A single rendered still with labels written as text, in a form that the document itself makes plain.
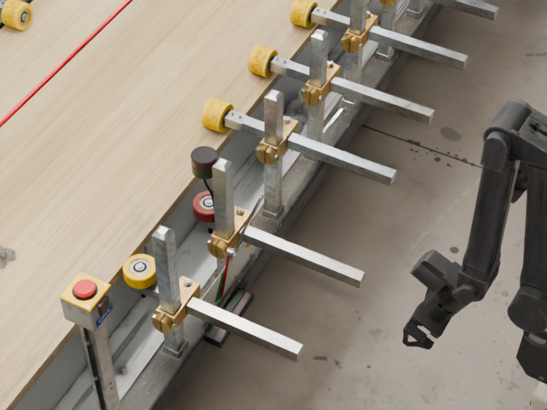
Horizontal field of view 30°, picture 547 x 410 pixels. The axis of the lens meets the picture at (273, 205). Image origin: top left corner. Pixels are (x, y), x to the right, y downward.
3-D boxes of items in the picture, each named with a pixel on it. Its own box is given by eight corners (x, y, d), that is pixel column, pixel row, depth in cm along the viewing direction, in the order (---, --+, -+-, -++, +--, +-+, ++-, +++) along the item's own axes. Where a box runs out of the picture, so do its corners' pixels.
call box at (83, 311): (115, 309, 197) (111, 284, 191) (94, 335, 193) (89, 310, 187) (85, 295, 199) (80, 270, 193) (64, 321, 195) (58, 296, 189)
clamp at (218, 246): (251, 225, 255) (251, 211, 251) (225, 262, 247) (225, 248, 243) (232, 217, 257) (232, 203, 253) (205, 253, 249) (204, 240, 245)
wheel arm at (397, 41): (466, 63, 282) (469, 53, 279) (462, 71, 279) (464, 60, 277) (304, 11, 297) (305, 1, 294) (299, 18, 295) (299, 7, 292)
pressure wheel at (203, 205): (232, 226, 258) (231, 195, 249) (216, 248, 253) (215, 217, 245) (204, 215, 260) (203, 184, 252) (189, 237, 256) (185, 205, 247)
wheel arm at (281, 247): (365, 281, 243) (365, 270, 240) (359, 291, 241) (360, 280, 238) (207, 217, 256) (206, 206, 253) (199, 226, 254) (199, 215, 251)
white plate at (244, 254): (255, 253, 264) (255, 228, 257) (204, 325, 249) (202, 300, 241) (253, 252, 265) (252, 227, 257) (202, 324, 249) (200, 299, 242)
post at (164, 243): (186, 358, 248) (173, 227, 213) (179, 368, 246) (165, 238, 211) (174, 352, 250) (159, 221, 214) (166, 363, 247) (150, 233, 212)
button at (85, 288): (100, 289, 191) (99, 283, 190) (88, 303, 189) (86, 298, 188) (82, 281, 193) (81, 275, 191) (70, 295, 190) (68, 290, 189)
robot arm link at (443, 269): (479, 297, 189) (497, 267, 194) (431, 257, 190) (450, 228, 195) (447, 321, 199) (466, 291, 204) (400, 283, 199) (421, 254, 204)
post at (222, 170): (236, 290, 265) (233, 159, 230) (229, 300, 263) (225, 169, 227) (225, 285, 266) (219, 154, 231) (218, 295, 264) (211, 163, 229)
